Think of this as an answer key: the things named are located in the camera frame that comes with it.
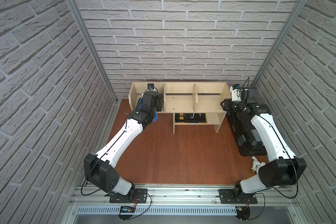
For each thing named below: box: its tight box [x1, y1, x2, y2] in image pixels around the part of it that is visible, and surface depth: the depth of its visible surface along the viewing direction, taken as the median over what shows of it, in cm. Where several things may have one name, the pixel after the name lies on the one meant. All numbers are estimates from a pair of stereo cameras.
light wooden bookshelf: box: [128, 81, 231, 134], surface depth 87 cm
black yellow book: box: [175, 112, 208, 124], surface depth 92 cm
